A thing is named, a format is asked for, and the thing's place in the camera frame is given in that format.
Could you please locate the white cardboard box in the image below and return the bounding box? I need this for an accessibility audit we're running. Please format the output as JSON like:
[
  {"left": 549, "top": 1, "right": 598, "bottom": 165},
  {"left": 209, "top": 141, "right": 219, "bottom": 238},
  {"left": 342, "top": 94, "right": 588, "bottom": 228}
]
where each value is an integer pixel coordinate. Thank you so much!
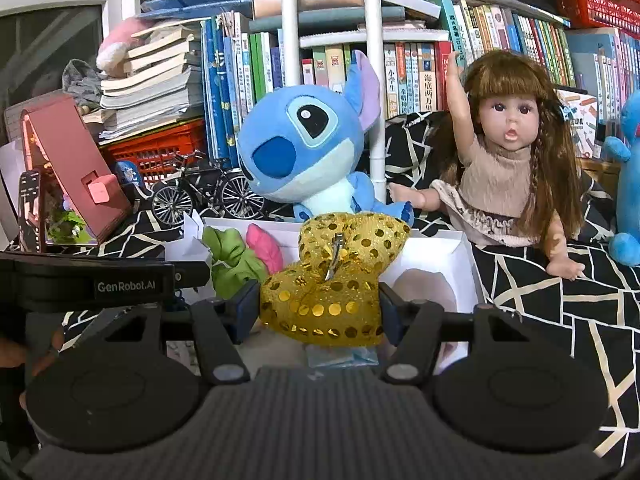
[{"left": 165, "top": 216, "right": 487, "bottom": 377}]

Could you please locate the pink triangular dollhouse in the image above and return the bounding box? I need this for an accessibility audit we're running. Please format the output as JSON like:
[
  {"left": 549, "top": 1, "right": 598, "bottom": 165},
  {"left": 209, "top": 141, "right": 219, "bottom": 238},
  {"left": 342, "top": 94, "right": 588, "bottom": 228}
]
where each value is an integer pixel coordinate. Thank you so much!
[{"left": 5, "top": 92, "right": 133, "bottom": 248}]

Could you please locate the small blue toy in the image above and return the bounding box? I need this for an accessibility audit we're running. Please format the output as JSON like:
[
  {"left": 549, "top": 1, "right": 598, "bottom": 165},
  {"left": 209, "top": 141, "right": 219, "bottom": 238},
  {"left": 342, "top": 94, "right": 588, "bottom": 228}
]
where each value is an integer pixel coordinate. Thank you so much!
[{"left": 115, "top": 160, "right": 146, "bottom": 192}]

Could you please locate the red plastic basket with trinkets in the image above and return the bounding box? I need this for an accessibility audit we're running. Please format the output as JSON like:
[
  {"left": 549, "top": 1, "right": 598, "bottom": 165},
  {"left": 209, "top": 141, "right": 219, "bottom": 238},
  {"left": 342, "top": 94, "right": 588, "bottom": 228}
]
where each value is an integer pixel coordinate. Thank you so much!
[{"left": 552, "top": 0, "right": 640, "bottom": 39}]

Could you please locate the blue alien plush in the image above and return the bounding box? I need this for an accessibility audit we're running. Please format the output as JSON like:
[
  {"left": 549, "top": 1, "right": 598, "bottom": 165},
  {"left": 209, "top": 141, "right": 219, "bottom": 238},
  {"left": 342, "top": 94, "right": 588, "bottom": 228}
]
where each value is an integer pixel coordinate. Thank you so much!
[{"left": 237, "top": 50, "right": 416, "bottom": 227}]

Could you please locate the gold sequin bow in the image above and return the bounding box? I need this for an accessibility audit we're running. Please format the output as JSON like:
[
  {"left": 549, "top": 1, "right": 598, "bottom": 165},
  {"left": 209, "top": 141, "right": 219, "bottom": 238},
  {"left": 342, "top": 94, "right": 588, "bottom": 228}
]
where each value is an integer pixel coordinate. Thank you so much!
[{"left": 259, "top": 212, "right": 412, "bottom": 349}]

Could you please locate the person's left hand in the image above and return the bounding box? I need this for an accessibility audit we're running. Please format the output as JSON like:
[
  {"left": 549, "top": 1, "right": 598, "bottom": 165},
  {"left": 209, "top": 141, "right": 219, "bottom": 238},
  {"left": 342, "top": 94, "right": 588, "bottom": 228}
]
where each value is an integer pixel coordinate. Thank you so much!
[{"left": 0, "top": 327, "right": 66, "bottom": 408}]

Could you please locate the green scrunchie with bell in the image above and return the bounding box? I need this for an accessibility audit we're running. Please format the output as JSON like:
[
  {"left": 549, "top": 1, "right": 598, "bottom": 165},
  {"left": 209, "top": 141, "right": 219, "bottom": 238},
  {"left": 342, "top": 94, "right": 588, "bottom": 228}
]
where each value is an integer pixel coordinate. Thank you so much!
[{"left": 202, "top": 227, "right": 267, "bottom": 287}]

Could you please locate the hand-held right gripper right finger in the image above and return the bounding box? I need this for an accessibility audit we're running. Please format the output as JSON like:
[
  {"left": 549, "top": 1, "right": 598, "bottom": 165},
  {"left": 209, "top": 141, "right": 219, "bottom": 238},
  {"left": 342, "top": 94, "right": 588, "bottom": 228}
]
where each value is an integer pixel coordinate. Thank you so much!
[{"left": 379, "top": 282, "right": 543, "bottom": 387}]

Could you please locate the brown-haired doll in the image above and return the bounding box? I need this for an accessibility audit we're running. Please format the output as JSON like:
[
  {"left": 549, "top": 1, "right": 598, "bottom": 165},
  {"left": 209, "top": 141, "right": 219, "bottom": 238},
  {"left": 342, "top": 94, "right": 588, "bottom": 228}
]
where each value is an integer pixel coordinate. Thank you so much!
[{"left": 389, "top": 50, "right": 587, "bottom": 282}]

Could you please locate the brown flat box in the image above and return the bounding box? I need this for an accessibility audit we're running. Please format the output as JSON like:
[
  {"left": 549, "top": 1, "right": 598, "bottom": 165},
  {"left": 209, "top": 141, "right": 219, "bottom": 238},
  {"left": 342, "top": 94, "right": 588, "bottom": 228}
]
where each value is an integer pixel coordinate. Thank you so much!
[{"left": 251, "top": 0, "right": 374, "bottom": 19}]

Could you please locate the red plastic basket under books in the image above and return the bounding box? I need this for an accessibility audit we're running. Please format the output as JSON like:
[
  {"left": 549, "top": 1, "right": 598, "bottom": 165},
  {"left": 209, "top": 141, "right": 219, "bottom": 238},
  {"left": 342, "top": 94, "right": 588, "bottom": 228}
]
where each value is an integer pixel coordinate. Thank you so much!
[{"left": 99, "top": 119, "right": 208, "bottom": 187}]

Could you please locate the white pipe rack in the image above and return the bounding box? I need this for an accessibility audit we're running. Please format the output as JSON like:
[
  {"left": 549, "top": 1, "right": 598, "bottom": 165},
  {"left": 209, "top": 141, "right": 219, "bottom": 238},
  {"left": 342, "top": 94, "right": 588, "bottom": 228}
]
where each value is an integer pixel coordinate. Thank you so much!
[{"left": 279, "top": 0, "right": 387, "bottom": 202}]

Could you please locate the grey cloth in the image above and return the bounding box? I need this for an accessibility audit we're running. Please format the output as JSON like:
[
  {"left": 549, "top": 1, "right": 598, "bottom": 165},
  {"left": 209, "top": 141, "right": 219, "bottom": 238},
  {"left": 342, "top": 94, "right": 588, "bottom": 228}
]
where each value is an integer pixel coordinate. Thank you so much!
[{"left": 62, "top": 59, "right": 104, "bottom": 107}]

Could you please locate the pink scrunchie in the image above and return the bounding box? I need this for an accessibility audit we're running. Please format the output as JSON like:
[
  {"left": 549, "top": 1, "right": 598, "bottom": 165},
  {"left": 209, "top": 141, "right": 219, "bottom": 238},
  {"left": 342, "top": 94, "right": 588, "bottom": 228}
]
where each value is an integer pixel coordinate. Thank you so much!
[{"left": 246, "top": 223, "right": 284, "bottom": 276}]

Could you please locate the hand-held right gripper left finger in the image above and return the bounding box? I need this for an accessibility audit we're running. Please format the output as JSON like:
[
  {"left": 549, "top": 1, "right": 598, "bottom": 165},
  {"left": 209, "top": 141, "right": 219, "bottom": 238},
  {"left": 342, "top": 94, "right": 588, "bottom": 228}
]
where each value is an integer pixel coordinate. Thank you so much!
[{"left": 92, "top": 280, "right": 262, "bottom": 387}]

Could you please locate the light blue plastic packet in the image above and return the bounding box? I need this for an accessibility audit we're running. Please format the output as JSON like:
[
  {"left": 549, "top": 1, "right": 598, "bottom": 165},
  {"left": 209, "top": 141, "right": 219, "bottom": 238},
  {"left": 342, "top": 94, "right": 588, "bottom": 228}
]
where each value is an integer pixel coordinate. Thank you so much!
[{"left": 306, "top": 344, "right": 379, "bottom": 369}]

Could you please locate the stack of paperback books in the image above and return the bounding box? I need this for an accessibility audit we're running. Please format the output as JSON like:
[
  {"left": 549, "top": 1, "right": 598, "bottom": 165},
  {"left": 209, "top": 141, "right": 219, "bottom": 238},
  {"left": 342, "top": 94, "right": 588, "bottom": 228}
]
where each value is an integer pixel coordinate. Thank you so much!
[{"left": 82, "top": 22, "right": 206, "bottom": 146}]

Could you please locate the row of upright books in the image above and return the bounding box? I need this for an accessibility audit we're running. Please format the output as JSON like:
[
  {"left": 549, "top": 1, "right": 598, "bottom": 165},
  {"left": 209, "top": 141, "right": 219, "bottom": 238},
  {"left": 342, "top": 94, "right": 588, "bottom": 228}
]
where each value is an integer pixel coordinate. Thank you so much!
[{"left": 200, "top": 0, "right": 640, "bottom": 161}]

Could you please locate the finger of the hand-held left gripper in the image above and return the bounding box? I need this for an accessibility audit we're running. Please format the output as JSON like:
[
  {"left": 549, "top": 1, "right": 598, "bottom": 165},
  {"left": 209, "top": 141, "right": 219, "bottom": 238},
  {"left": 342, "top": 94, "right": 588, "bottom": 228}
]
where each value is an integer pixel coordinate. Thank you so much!
[{"left": 171, "top": 260, "right": 212, "bottom": 306}]

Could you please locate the blue round mouse plush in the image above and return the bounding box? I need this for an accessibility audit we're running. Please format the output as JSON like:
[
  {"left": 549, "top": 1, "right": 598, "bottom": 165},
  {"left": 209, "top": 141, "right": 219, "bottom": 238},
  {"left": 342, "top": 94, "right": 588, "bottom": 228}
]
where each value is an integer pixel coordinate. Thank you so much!
[{"left": 602, "top": 90, "right": 640, "bottom": 267}]

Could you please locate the black miniature bicycle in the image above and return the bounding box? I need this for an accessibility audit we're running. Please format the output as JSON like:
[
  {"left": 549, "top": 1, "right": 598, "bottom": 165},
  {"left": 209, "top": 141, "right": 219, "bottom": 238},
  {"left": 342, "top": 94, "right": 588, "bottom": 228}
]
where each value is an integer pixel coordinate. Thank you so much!
[{"left": 151, "top": 151, "right": 266, "bottom": 226}]

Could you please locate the black white patterned blanket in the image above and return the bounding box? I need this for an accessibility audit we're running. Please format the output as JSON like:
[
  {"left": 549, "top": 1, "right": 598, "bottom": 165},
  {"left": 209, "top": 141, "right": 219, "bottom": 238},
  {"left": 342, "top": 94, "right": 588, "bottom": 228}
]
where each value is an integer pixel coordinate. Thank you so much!
[{"left": 60, "top": 112, "right": 640, "bottom": 461}]

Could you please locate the pink plush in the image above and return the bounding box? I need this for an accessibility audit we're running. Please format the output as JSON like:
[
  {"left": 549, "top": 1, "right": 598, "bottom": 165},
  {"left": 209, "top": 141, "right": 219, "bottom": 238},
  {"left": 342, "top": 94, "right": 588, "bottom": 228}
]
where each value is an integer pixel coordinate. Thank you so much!
[{"left": 96, "top": 16, "right": 151, "bottom": 79}]

